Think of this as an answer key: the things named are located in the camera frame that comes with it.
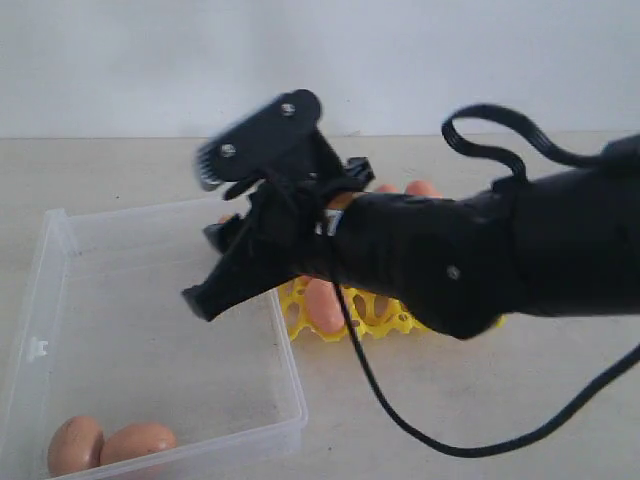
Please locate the clear plastic box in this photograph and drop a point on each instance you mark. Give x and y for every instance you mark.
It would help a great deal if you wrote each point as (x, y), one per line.
(105, 332)

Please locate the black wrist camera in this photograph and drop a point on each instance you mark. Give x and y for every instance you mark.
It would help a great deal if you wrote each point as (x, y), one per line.
(280, 137)

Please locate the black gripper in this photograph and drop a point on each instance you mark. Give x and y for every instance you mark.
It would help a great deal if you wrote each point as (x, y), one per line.
(262, 248)

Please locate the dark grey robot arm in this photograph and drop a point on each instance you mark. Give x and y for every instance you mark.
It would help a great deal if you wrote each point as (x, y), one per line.
(565, 245)

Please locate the yellow plastic egg tray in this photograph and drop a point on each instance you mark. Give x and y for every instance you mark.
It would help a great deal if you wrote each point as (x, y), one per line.
(371, 314)

